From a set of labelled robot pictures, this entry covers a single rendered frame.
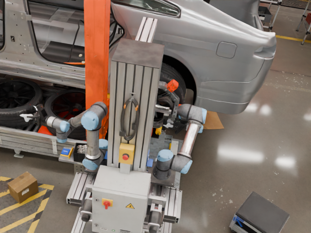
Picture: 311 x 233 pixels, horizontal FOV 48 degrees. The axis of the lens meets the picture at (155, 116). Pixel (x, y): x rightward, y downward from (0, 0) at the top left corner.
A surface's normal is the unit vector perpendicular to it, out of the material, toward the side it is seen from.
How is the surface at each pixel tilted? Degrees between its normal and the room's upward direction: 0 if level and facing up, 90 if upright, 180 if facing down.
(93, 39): 90
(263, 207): 0
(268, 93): 0
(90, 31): 90
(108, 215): 90
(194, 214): 0
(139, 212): 90
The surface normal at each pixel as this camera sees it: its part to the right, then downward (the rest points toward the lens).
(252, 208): 0.11, -0.76
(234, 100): -0.11, 0.63
